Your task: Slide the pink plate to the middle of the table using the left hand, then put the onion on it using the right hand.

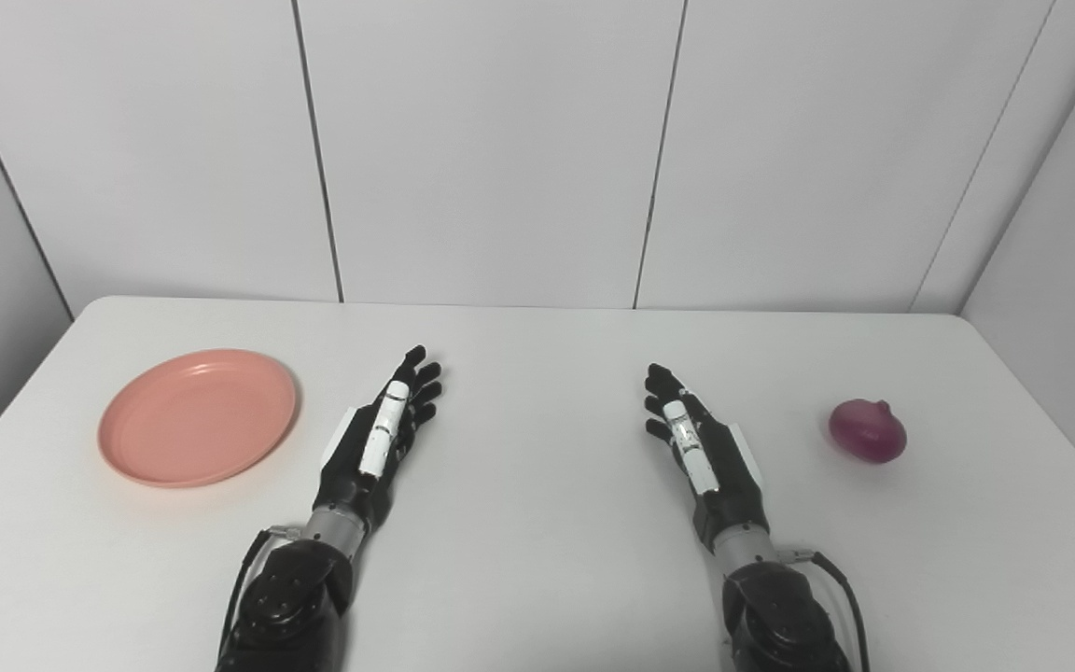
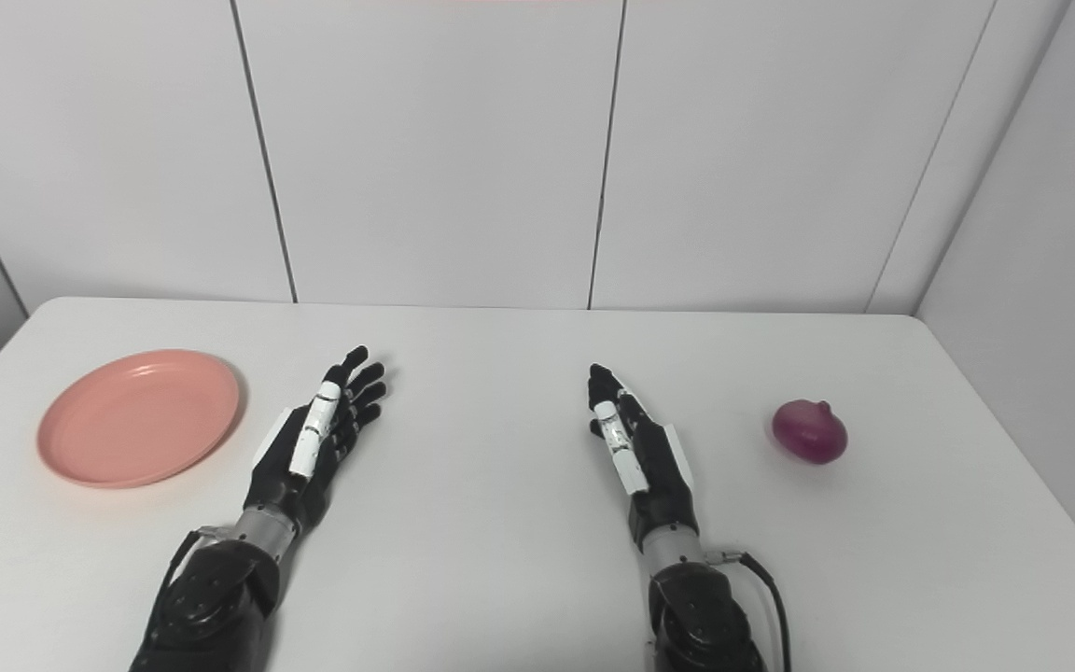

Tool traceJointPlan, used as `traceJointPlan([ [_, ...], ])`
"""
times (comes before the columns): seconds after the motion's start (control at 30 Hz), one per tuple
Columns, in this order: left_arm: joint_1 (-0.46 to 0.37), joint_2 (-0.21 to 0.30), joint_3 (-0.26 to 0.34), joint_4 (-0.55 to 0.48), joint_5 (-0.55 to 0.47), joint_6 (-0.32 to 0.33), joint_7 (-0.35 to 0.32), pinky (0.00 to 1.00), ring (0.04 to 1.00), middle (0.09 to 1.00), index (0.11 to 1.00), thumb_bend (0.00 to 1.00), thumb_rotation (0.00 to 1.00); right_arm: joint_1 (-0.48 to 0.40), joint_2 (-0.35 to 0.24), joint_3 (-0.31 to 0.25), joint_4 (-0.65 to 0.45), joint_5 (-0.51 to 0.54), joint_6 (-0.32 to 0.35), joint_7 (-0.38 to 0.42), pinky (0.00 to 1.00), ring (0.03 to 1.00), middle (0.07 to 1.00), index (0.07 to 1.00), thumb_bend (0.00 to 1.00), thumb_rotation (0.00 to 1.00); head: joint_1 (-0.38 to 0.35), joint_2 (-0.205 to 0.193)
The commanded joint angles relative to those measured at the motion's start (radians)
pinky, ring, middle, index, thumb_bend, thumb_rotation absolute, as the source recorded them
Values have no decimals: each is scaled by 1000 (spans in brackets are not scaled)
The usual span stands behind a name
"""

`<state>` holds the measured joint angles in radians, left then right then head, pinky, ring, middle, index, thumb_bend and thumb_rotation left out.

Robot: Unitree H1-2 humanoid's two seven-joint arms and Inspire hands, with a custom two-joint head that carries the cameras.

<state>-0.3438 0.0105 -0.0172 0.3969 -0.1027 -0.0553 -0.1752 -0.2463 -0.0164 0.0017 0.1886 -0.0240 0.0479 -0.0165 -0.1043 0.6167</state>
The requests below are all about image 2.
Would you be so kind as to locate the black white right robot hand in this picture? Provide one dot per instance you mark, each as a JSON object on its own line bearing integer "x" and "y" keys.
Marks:
{"x": 661, "y": 476}

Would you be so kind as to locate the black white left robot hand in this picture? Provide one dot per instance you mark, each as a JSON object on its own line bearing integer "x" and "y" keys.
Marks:
{"x": 287, "y": 471}

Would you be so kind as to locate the pink round plate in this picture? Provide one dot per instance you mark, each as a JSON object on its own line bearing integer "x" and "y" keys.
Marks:
{"x": 138, "y": 418}

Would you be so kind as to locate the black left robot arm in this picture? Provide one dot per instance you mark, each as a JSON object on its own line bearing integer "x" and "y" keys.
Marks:
{"x": 216, "y": 607}

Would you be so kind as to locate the purple red onion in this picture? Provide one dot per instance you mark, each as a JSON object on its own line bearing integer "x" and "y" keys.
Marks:
{"x": 810, "y": 434}

